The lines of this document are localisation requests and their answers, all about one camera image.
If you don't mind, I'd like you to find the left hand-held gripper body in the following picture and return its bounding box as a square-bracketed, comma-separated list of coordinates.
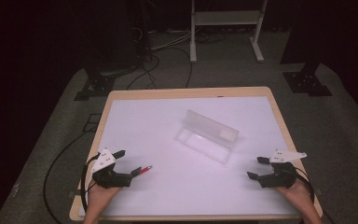
[90, 148, 134, 189]

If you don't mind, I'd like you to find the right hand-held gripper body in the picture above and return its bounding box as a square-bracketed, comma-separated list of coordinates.
[257, 148, 308, 189]

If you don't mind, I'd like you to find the transparent plastic pencil case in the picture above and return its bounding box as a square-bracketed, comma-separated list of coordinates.
[173, 108, 241, 165]

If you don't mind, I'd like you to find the person's left hand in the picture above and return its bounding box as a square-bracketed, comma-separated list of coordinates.
[88, 180, 122, 206]

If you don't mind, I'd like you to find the person's right hand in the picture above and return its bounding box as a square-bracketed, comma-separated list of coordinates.
[276, 178, 313, 208]

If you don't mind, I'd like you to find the white table mat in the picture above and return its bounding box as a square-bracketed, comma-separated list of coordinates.
[78, 96, 300, 217]

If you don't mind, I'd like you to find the black stand base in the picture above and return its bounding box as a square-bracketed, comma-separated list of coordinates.
[74, 66, 117, 102]
[282, 63, 334, 97]

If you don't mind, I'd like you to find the wooden table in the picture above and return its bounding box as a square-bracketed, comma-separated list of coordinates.
[69, 86, 324, 222]

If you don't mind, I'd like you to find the white metal stand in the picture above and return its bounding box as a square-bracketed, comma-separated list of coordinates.
[189, 0, 269, 63]

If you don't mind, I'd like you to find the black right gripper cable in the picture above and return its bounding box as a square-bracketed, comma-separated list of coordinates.
[294, 167, 317, 203]

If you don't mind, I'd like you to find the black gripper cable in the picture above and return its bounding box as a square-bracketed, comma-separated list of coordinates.
[79, 155, 101, 213]
[294, 167, 317, 203]

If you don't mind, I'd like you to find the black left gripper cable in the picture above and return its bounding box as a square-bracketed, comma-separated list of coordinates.
[79, 155, 101, 213]

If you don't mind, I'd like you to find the black floor cable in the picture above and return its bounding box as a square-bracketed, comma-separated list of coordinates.
[42, 132, 90, 224]

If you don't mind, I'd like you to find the black cable bundle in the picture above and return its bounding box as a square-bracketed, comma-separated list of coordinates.
[125, 46, 194, 91]

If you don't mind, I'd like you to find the white cable bundle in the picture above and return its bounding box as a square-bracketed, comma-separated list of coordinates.
[148, 29, 194, 52]

